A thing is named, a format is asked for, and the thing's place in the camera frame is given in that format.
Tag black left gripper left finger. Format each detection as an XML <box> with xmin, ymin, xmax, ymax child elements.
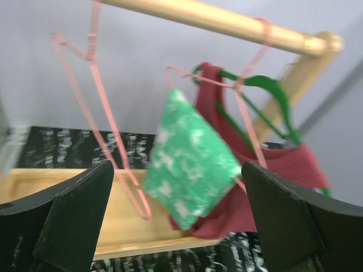
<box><xmin>1</xmin><ymin>160</ymin><xmax>114</xmax><ymax>271</ymax></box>

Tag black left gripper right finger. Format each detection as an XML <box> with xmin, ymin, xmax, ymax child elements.
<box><xmin>241</xmin><ymin>161</ymin><xmax>362</xmax><ymax>272</ymax></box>

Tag green white patterned trousers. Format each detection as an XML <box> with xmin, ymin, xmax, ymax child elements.
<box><xmin>143</xmin><ymin>88</ymin><xmax>241</xmax><ymax>230</ymax></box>

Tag pink wire hanger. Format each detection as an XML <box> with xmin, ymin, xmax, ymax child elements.
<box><xmin>49</xmin><ymin>0</ymin><xmax>153</xmax><ymax>221</ymax></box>
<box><xmin>163</xmin><ymin>18</ymin><xmax>272</xmax><ymax>168</ymax></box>

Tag green plastic hanger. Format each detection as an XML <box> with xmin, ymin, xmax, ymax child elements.
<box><xmin>191</xmin><ymin>63</ymin><xmax>335</xmax><ymax>199</ymax></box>

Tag maroon tank top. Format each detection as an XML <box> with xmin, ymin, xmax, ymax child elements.
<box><xmin>169</xmin><ymin>62</ymin><xmax>331</xmax><ymax>240</ymax></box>

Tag wooden clothes rack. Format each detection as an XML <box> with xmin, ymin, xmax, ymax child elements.
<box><xmin>1</xmin><ymin>1</ymin><xmax>343</xmax><ymax>260</ymax></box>

